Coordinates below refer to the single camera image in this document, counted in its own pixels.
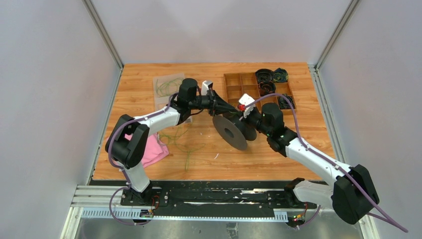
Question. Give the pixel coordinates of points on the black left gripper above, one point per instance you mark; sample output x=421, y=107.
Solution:
x=217, y=106

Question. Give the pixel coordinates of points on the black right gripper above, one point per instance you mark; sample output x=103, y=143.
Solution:
x=246, y=119

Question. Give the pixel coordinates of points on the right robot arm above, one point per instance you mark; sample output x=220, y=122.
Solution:
x=348, y=190

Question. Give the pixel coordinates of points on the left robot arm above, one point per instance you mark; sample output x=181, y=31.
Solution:
x=127, y=143

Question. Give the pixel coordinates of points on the wooden compartment tray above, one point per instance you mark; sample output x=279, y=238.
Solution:
x=237, y=84

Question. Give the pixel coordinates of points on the orange floral rolled tie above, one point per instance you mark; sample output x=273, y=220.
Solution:
x=266, y=87

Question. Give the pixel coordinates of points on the green blue rolled tie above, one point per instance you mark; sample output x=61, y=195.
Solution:
x=286, y=102

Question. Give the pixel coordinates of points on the dark blue rolled tie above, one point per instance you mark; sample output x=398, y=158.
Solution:
x=264, y=75

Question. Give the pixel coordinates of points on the green yellow rolled tie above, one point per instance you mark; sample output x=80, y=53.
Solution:
x=280, y=75

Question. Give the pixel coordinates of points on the clear plastic box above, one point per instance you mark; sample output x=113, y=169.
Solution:
x=164, y=87

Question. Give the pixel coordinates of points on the pink folded cloth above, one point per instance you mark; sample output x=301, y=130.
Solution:
x=155, y=151

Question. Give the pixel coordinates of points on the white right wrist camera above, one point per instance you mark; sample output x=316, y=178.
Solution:
x=246, y=104

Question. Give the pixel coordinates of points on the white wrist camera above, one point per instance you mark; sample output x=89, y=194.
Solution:
x=206, y=86
x=246, y=104

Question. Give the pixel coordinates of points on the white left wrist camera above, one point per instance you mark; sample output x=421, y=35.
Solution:
x=206, y=86

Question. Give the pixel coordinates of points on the aluminium frame post right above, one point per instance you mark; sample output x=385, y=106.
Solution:
x=315, y=68

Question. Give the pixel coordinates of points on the aluminium frame post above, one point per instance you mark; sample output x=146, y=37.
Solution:
x=315, y=68
x=92, y=11

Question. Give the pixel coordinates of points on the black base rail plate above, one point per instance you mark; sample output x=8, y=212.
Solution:
x=230, y=201

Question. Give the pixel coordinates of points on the aluminium frame post left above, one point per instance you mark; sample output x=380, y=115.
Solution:
x=92, y=11

